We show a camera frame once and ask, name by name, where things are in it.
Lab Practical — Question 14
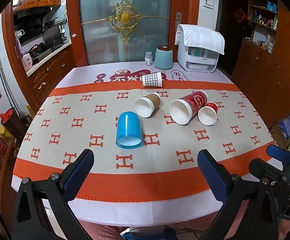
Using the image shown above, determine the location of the silver door handle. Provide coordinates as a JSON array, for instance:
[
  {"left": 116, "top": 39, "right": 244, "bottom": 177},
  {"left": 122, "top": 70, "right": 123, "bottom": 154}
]
[{"left": 175, "top": 12, "right": 183, "bottom": 31}]

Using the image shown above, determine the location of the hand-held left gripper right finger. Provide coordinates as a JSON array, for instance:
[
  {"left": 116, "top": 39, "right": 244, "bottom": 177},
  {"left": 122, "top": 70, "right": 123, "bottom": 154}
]
[{"left": 197, "top": 149, "right": 285, "bottom": 240}]

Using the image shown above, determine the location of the checkered paper cup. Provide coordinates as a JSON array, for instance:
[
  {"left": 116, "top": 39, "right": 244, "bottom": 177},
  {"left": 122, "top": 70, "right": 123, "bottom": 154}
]
[{"left": 142, "top": 71, "right": 163, "bottom": 88}]

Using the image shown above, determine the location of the orange patterned table runner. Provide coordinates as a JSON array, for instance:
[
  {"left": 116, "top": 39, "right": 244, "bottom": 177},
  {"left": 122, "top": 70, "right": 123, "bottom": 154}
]
[{"left": 12, "top": 80, "right": 277, "bottom": 203}]

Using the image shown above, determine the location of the teal canister with brown lid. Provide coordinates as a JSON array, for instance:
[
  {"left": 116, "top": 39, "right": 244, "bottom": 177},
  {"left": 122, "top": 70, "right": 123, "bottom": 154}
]
[{"left": 155, "top": 46, "right": 173, "bottom": 70}]

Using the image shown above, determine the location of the wooden lower kitchen cabinet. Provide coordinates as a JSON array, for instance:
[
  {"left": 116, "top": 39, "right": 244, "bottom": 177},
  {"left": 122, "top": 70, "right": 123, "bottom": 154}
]
[{"left": 26, "top": 44, "right": 76, "bottom": 107}]

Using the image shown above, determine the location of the dark woven basket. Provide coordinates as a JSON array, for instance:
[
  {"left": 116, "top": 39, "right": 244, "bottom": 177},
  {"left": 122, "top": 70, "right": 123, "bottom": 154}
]
[{"left": 0, "top": 107, "right": 26, "bottom": 141}]

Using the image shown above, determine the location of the blue plastic cup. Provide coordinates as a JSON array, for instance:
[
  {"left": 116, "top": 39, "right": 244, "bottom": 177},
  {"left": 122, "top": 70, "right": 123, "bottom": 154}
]
[{"left": 115, "top": 111, "right": 143, "bottom": 150}]

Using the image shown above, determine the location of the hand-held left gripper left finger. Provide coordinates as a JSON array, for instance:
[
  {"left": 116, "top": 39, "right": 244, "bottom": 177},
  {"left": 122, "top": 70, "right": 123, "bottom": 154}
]
[{"left": 11, "top": 149, "right": 95, "bottom": 240}]

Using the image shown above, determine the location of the wooden wall shelf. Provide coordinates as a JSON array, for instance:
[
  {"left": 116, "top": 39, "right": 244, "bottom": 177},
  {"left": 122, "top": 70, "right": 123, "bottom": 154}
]
[{"left": 247, "top": 0, "right": 279, "bottom": 53}]

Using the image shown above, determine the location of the black range hood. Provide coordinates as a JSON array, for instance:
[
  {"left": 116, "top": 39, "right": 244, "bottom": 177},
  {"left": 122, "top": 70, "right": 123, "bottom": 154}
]
[{"left": 13, "top": 6, "right": 61, "bottom": 18}]

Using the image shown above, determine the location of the red door decoration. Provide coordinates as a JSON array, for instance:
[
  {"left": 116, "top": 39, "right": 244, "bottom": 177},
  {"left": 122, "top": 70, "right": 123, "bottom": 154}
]
[{"left": 235, "top": 7, "right": 247, "bottom": 24}]

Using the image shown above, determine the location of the large red paper cup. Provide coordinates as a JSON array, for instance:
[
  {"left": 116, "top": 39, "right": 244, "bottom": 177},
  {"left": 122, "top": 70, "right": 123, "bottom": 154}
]
[{"left": 169, "top": 90, "right": 208, "bottom": 126}]

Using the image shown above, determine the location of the brown sleeve paper cup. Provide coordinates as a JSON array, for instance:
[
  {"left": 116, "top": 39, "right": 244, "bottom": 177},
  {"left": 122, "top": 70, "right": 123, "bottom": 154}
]
[{"left": 134, "top": 92, "right": 162, "bottom": 118}]

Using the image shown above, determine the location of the small red paper cup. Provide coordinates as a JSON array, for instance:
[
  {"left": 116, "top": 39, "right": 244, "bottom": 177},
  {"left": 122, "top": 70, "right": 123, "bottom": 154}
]
[{"left": 198, "top": 102, "right": 219, "bottom": 126}]

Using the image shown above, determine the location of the white countertop appliance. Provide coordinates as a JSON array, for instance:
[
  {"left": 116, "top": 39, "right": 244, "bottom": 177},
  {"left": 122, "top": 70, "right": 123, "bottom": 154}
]
[{"left": 177, "top": 44, "right": 220, "bottom": 73}]

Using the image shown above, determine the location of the pink cloth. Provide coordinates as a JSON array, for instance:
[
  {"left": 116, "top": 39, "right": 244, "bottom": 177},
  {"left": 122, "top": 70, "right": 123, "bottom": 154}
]
[{"left": 78, "top": 211, "right": 223, "bottom": 240}]

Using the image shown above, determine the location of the white quilted cover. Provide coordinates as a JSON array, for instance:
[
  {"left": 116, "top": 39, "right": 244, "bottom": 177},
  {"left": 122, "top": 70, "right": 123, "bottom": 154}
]
[{"left": 175, "top": 24, "right": 225, "bottom": 55}]

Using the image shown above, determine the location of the wooden tall cabinet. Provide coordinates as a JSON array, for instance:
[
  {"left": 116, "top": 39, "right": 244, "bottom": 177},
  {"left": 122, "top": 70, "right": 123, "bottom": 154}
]
[{"left": 232, "top": 4, "right": 290, "bottom": 132}]

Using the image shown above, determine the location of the stack of small boxes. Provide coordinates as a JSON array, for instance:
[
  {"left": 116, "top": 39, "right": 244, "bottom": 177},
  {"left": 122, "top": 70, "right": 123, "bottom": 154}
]
[{"left": 272, "top": 112, "right": 290, "bottom": 152}]

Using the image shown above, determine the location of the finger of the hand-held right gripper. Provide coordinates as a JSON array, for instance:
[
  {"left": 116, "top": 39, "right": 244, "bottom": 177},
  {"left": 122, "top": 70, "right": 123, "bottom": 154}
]
[
  {"left": 266, "top": 144, "right": 290, "bottom": 174},
  {"left": 249, "top": 158, "right": 290, "bottom": 194}
]

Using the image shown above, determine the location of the frosted glass door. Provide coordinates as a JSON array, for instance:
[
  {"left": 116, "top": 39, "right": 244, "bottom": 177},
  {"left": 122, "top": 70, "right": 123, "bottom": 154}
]
[{"left": 78, "top": 0, "right": 172, "bottom": 65}]

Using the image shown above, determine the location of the pink box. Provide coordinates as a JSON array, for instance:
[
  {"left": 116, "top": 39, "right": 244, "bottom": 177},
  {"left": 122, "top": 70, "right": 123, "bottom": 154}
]
[{"left": 21, "top": 53, "right": 33, "bottom": 72}]

